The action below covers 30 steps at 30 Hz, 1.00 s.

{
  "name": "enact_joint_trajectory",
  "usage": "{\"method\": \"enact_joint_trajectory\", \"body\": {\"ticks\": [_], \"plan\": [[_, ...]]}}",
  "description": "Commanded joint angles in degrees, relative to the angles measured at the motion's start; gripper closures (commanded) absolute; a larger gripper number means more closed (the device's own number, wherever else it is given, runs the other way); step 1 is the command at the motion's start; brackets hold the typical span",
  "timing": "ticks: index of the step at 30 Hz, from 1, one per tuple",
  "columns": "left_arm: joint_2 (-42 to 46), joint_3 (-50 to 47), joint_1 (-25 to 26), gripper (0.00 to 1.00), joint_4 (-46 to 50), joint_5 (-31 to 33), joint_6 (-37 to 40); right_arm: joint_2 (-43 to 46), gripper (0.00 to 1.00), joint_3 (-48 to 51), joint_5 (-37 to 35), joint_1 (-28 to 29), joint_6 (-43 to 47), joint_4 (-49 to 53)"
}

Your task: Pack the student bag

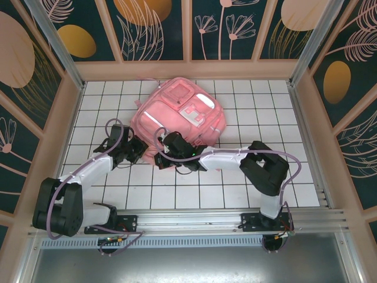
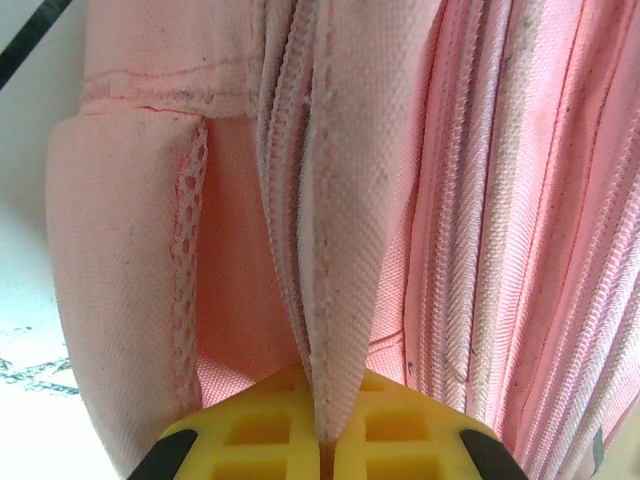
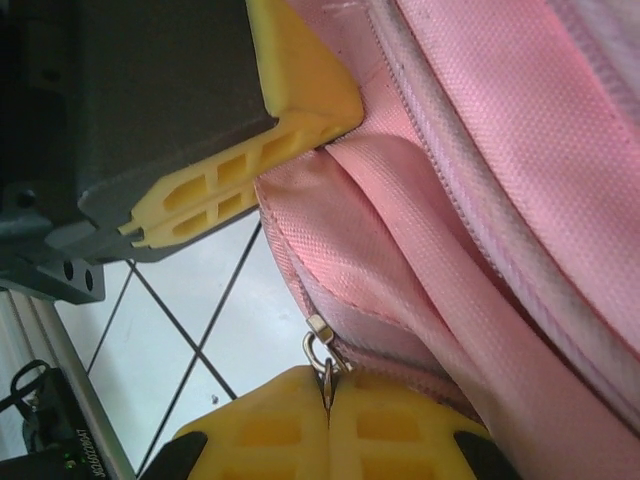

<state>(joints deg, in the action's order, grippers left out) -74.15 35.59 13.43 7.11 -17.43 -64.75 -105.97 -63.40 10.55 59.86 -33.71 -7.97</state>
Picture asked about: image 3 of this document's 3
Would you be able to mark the pink student backpack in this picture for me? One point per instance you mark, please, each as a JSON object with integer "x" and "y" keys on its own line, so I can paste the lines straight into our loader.
{"x": 475, "y": 200}

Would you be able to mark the black electronics box with LED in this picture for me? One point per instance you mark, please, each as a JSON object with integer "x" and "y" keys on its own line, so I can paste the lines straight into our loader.
{"x": 75, "y": 440}

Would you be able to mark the aluminium mounting rail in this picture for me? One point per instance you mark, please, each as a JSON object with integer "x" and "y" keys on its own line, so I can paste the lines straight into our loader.
{"x": 60, "y": 340}

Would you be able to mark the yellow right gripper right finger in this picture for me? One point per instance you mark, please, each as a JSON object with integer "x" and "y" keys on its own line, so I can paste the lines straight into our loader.
{"x": 400, "y": 435}

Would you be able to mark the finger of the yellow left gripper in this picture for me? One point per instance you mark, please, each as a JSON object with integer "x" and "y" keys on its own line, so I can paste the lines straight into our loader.
{"x": 310, "y": 85}
{"x": 200, "y": 222}

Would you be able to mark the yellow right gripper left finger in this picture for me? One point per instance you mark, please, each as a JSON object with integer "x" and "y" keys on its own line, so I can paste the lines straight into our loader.
{"x": 260, "y": 435}

